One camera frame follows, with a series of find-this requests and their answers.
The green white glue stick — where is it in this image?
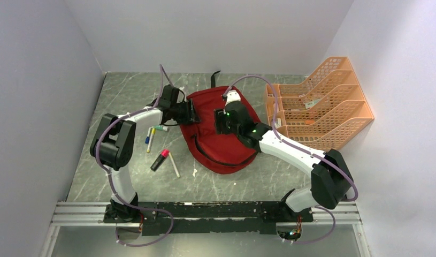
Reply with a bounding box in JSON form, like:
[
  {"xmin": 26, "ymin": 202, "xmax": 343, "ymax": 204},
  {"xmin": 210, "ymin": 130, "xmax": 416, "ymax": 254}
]
[{"xmin": 154, "ymin": 125, "xmax": 169, "ymax": 132}]

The pink black highlighter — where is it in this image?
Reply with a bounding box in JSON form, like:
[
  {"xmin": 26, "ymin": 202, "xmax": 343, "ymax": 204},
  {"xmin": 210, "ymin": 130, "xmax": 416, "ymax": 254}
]
[{"xmin": 150, "ymin": 149, "xmax": 170, "ymax": 171}]

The white stapler in organizer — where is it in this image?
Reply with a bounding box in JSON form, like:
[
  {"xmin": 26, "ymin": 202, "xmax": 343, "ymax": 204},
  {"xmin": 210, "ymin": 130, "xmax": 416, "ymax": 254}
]
[{"xmin": 273, "ymin": 118, "xmax": 282, "ymax": 130}]

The black mounting rail base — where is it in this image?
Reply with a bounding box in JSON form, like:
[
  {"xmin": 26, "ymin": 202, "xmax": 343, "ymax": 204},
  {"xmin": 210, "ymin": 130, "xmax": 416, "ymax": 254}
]
[{"xmin": 103, "ymin": 201, "xmax": 313, "ymax": 236}]

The white pencil stick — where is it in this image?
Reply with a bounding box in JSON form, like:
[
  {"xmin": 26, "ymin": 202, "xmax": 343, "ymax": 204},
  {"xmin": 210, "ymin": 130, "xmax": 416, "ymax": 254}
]
[{"xmin": 169, "ymin": 152, "xmax": 181, "ymax": 178}]

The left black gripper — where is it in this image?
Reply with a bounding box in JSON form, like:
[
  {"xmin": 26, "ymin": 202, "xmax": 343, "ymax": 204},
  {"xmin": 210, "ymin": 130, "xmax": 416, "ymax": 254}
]
[{"xmin": 170, "ymin": 99, "xmax": 201, "ymax": 125}]

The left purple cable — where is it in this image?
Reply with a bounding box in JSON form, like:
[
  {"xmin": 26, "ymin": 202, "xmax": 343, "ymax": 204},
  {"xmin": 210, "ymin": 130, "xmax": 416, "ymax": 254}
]
[{"xmin": 94, "ymin": 64, "xmax": 174, "ymax": 248}]

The blue cap marker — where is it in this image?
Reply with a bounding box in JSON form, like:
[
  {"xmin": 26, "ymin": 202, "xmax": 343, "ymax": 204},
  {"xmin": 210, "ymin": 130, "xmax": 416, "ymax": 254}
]
[{"xmin": 145, "ymin": 127, "xmax": 152, "ymax": 144}]

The yellow cap marker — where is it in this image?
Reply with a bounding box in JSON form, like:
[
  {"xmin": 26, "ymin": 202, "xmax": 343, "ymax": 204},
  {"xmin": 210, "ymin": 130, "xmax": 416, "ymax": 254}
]
[{"xmin": 147, "ymin": 127, "xmax": 156, "ymax": 153}]

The red backpack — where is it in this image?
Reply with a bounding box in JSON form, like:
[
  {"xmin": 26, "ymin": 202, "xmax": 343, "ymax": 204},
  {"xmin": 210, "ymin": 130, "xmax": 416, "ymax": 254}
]
[{"xmin": 180, "ymin": 72, "xmax": 257, "ymax": 175}]

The orange plastic file organizer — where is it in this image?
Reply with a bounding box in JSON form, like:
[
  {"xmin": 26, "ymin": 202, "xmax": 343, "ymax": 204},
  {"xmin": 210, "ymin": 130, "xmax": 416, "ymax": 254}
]
[{"xmin": 264, "ymin": 56, "xmax": 374, "ymax": 151}]

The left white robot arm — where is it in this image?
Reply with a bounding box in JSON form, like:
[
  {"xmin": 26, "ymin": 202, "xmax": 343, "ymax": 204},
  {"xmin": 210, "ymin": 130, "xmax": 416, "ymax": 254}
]
[{"xmin": 90, "ymin": 85, "xmax": 200, "ymax": 223}]

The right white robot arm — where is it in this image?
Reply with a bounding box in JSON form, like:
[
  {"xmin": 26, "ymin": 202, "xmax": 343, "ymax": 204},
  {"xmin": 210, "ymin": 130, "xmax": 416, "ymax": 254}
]
[{"xmin": 215, "ymin": 90, "xmax": 356, "ymax": 222}]

